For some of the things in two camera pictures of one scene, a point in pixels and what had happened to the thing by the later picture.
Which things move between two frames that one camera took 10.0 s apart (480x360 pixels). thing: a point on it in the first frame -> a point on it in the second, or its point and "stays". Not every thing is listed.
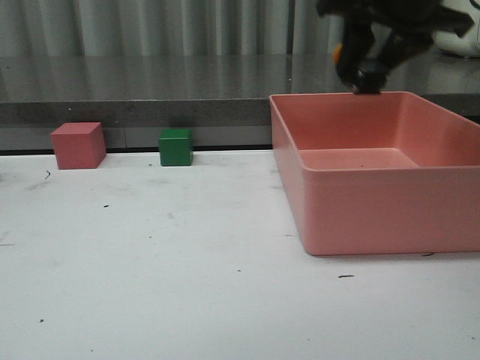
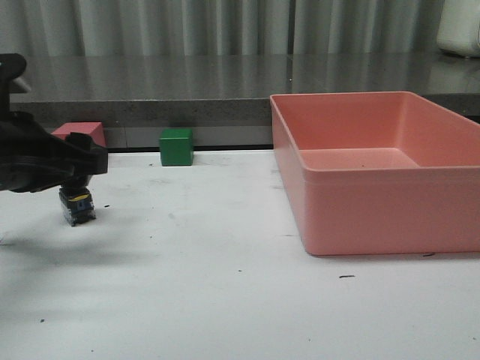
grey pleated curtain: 166,28 stays
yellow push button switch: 370,76 -> 77,205
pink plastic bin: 377,172 stays
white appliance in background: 468,45 stays
